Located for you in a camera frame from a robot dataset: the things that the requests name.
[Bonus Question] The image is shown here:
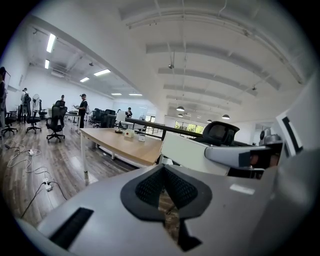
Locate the black mesh office chair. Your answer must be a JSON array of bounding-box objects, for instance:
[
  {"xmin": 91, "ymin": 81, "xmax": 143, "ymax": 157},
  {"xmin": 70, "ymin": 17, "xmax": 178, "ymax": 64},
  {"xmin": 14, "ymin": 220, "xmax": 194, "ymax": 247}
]
[
  {"xmin": 0, "ymin": 109, "xmax": 19, "ymax": 137},
  {"xmin": 45, "ymin": 100, "xmax": 69, "ymax": 144},
  {"xmin": 25, "ymin": 99, "xmax": 44, "ymax": 135}
]

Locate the standing fan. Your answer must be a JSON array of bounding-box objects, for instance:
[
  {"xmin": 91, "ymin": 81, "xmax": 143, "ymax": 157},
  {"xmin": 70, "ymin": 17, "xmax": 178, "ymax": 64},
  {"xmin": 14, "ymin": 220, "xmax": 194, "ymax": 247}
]
[{"xmin": 31, "ymin": 93, "xmax": 41, "ymax": 112}]

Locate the row of black desk chairs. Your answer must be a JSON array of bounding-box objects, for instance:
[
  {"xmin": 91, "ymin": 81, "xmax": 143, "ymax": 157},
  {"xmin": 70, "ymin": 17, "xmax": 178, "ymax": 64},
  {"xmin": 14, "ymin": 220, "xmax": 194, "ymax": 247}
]
[{"xmin": 89, "ymin": 107, "xmax": 118, "ymax": 129}]

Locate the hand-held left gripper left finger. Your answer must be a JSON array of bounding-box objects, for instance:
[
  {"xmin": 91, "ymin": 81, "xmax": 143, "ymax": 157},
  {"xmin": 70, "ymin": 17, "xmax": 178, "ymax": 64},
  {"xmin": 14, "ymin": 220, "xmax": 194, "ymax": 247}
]
[{"xmin": 14, "ymin": 164, "xmax": 183, "ymax": 256}]

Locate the white shade table lamp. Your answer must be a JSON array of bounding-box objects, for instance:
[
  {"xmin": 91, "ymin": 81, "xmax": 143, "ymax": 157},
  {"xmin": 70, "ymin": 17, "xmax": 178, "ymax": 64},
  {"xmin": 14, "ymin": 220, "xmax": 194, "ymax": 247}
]
[{"xmin": 114, "ymin": 110, "xmax": 127, "ymax": 135}]

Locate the white desk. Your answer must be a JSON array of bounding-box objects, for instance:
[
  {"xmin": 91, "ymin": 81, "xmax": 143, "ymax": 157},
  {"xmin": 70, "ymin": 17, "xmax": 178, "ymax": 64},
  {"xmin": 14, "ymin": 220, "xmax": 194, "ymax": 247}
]
[{"xmin": 64, "ymin": 112, "xmax": 83, "ymax": 130}]

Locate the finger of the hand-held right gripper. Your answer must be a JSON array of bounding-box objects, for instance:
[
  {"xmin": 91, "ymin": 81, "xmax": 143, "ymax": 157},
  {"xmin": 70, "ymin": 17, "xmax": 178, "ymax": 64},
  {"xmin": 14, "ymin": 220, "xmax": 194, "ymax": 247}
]
[{"xmin": 204, "ymin": 143, "xmax": 284, "ymax": 174}]

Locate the white cable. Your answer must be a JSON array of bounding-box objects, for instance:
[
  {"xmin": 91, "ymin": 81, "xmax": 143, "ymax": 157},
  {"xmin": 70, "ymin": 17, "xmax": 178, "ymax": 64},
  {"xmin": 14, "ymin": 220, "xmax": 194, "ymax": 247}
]
[{"xmin": 4, "ymin": 139, "xmax": 51, "ymax": 176}]

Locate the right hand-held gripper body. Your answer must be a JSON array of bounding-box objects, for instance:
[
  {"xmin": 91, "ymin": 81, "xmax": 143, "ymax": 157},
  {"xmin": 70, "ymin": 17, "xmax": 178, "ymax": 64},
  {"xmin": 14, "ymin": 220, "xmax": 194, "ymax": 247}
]
[{"xmin": 259, "ymin": 72, "xmax": 320, "ymax": 161}]

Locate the black cable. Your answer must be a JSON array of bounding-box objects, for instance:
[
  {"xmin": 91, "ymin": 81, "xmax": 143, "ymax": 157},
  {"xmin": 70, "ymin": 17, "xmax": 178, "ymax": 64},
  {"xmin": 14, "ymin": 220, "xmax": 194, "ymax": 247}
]
[{"xmin": 20, "ymin": 180, "xmax": 68, "ymax": 219}]

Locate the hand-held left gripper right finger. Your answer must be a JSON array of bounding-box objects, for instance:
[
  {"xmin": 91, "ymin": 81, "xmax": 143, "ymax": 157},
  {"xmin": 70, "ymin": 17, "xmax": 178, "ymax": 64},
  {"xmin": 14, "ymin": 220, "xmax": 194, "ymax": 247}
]
[{"xmin": 163, "ymin": 149, "xmax": 320, "ymax": 256}]

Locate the black backpack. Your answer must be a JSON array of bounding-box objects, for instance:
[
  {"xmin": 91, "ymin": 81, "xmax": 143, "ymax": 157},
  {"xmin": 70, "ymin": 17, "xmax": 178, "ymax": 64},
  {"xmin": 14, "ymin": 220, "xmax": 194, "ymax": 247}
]
[{"xmin": 201, "ymin": 120, "xmax": 241, "ymax": 147}]

